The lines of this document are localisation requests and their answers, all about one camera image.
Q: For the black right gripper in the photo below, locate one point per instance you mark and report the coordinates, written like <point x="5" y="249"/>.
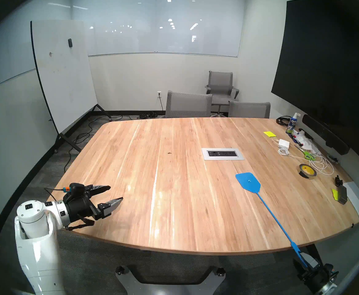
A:
<point x="319" y="276"/>

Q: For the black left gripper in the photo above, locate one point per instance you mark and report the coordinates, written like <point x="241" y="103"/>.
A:
<point x="79" y="208"/>

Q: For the blue plastic fly swatter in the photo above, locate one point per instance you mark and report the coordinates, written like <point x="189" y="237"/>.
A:
<point x="248" y="182"/>

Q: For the gray robot base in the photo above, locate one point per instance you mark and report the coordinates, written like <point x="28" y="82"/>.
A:
<point x="167" y="289"/>

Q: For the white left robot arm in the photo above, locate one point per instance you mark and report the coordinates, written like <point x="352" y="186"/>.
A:
<point x="36" y="251"/>

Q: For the small yellow folded note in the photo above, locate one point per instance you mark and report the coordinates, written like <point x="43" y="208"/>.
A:
<point x="335" y="194"/>

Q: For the white paper sheet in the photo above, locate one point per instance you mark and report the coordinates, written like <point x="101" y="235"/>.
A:
<point x="357" y="199"/>

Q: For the black yellow tape roll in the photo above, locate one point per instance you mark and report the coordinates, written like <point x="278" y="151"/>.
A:
<point x="301" y="173"/>

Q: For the white power adapter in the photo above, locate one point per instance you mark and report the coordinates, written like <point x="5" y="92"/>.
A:
<point x="284" y="143"/>

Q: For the black red marker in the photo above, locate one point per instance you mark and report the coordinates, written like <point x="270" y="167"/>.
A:
<point x="297" y="139"/>

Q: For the wide gray mesh office chair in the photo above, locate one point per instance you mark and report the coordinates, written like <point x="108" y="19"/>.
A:
<point x="188" y="105"/>

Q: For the silver table power outlet box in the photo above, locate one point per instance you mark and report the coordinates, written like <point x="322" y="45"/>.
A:
<point x="222" y="154"/>

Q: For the mobile whiteboard on black stand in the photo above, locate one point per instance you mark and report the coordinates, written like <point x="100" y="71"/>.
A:
<point x="62" y="76"/>

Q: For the yellow sticky note pad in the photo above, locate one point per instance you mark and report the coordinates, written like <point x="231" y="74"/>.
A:
<point x="269" y="134"/>

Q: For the black video sound bar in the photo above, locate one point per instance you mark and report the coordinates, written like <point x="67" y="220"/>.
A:
<point x="321" y="130"/>

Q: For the whiteboard cleaner spray bottle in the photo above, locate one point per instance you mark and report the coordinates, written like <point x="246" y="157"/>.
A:
<point x="291" y="125"/>

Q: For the low gray mesh office chair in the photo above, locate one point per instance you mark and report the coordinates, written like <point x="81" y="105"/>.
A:
<point x="250" y="110"/>

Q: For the gray swivel chair with armrests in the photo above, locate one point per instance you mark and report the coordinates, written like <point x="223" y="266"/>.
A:
<point x="221" y="82"/>

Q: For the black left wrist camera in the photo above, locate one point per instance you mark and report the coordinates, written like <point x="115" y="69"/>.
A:
<point x="76" y="186"/>

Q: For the glass side wall whiteboard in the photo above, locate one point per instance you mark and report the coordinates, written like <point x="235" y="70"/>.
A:
<point x="1" y="60"/>

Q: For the large glass wall whiteboard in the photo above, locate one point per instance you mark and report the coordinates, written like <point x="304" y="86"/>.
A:
<point x="151" y="27"/>

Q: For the large black wall television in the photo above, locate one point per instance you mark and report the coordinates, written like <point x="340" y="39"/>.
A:
<point x="321" y="67"/>

